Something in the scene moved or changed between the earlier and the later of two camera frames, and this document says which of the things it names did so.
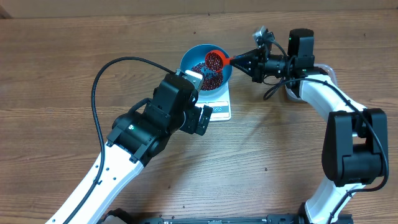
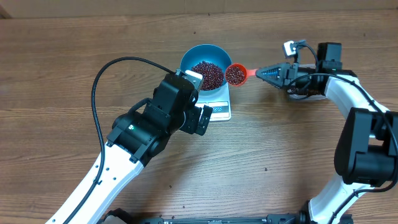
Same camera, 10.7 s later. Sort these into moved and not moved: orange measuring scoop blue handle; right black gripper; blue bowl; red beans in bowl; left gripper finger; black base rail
Moved: right black gripper; orange measuring scoop blue handle
Not moved: black base rail; red beans in bowl; blue bowl; left gripper finger
